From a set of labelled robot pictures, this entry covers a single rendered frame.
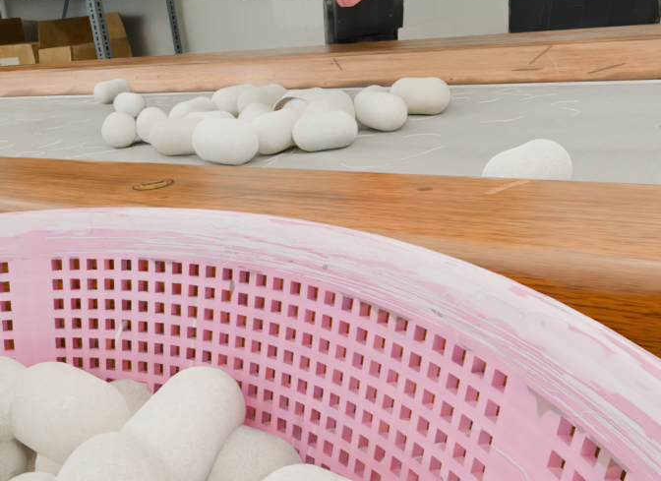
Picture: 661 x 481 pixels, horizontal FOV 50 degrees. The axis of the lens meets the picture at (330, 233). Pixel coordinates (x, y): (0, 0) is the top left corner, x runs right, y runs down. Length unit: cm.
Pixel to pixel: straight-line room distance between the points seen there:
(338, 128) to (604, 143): 12
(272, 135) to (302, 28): 244
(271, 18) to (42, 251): 268
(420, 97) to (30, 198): 24
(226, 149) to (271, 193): 14
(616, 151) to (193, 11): 282
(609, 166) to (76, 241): 19
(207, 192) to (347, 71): 38
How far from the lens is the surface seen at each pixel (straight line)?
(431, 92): 40
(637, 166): 29
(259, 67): 62
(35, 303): 19
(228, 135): 33
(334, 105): 37
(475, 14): 249
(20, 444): 17
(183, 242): 16
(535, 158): 23
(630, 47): 50
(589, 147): 32
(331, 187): 19
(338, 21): 82
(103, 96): 64
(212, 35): 302
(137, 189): 21
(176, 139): 37
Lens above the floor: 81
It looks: 19 degrees down
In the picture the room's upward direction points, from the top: 6 degrees counter-clockwise
